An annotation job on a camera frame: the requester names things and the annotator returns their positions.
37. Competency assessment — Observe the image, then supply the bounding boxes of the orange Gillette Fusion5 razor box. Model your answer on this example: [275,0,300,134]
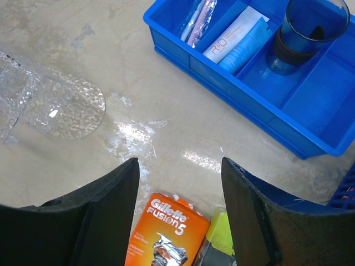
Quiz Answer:
[125,192,210,266]

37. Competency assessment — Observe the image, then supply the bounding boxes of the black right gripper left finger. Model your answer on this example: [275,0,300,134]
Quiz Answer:
[1,158,139,265]

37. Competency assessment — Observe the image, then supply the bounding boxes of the blue plastic divided bin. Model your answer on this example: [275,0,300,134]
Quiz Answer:
[144,1,354,159]

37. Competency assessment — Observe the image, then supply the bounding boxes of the light blue toothpaste tube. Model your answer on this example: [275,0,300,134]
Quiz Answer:
[218,18,272,74]

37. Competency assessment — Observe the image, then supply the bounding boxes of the white toothpaste tube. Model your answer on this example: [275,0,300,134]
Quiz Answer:
[203,6,270,64]

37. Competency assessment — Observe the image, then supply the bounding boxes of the clear textured glass tray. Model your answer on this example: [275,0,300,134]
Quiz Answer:
[21,69,106,140]

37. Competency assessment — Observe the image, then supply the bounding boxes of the blue plastic shopping basket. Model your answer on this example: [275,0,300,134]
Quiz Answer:
[327,164,355,211]

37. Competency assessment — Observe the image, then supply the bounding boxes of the pink wrapped toothbrush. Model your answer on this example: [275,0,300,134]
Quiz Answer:
[187,1,217,48]

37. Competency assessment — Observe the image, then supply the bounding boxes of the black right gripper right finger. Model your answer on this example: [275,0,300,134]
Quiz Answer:
[221,157,354,265]

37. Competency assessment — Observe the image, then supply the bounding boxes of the green black Gillette razor box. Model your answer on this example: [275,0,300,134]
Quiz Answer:
[193,208,237,266]

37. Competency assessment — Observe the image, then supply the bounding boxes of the blue wrapped toothbrush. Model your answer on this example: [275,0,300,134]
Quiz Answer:
[180,1,205,42]

